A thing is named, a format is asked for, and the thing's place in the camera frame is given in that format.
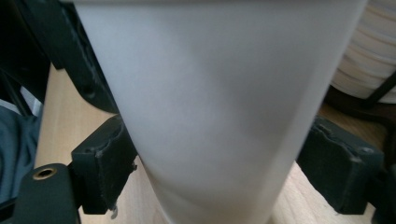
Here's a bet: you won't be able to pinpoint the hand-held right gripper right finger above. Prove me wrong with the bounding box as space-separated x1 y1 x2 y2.
296 115 396 224

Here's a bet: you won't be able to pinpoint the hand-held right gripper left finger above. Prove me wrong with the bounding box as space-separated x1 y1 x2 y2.
12 114 138 224

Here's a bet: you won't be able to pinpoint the brown wooden cup rack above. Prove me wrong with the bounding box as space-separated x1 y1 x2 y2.
321 70 396 127

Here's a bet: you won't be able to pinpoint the white paper cup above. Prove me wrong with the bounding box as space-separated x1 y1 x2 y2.
73 0 369 224

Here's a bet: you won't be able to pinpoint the grey-blue trousers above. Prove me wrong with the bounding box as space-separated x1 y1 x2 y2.
0 104 43 204

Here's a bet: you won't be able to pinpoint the white plate stack in rack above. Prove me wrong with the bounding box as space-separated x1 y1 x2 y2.
330 0 396 105

